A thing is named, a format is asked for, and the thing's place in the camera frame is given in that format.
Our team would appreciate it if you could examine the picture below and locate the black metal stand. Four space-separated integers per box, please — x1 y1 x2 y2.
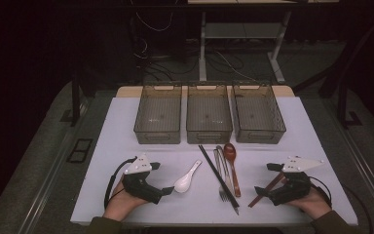
59 72 94 129
318 13 374 130

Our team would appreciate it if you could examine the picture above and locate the brown wooden spoon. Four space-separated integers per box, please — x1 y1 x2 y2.
223 142 243 198

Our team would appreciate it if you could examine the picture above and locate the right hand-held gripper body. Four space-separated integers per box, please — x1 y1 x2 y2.
267 155 325 207

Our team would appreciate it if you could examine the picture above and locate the metal floor rail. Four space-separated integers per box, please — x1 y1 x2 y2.
320 97 374 225
18 97 91 234

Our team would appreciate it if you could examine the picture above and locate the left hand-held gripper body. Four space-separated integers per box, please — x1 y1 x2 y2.
122 153 166 206

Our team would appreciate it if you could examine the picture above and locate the translucent grey plastic bin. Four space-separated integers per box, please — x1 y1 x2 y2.
133 85 183 145
232 85 287 144
186 85 234 145

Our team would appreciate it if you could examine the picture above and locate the white cable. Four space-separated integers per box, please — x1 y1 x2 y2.
214 50 258 83

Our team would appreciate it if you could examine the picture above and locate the black chopstick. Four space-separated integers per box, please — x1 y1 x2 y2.
198 144 239 209
200 144 241 209

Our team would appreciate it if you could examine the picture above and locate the left hand-held gripper black cable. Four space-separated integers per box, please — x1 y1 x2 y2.
103 156 138 210

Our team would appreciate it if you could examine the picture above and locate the person's left hand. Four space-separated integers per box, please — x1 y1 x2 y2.
102 175 149 222

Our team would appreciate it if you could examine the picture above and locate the thin black cable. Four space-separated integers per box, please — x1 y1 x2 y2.
341 183 371 234

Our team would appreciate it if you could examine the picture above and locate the metal fork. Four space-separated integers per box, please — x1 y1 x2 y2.
213 148 231 203

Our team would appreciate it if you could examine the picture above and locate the black floor socket frame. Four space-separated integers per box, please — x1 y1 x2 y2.
65 137 94 165

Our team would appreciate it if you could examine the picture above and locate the white metal desk frame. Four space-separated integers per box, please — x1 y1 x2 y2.
187 0 340 85

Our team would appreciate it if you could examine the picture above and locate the white ceramic spoon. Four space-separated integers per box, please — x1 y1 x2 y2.
173 159 203 194

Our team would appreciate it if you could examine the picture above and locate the person's right hand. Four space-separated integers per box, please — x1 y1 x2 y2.
286 186 333 220

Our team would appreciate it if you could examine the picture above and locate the metal knife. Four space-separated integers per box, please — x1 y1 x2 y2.
216 145 241 216

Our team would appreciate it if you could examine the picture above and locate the tangle of black cables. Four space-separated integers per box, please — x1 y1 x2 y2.
131 32 203 82

